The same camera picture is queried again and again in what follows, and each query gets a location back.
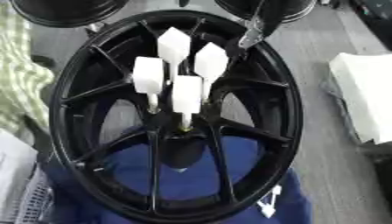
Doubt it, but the green white checked cloth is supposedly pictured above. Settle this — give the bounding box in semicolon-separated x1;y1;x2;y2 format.
0;0;57;136

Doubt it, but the white mesh basket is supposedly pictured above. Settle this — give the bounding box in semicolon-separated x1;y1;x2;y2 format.
10;167;55;224

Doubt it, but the white plastic clip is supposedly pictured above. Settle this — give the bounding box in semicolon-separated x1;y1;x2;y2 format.
255;185;284;219

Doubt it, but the black round wheel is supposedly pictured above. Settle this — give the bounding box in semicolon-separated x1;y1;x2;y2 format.
7;0;132;29
213;0;319;25

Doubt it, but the blue cloth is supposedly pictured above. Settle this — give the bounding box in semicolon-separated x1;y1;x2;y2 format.
38;125;314;224

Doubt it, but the white box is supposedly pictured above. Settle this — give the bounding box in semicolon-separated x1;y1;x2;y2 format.
325;52;392;144

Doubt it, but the black spoked wheel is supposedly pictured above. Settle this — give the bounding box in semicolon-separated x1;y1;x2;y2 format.
47;10;305;224

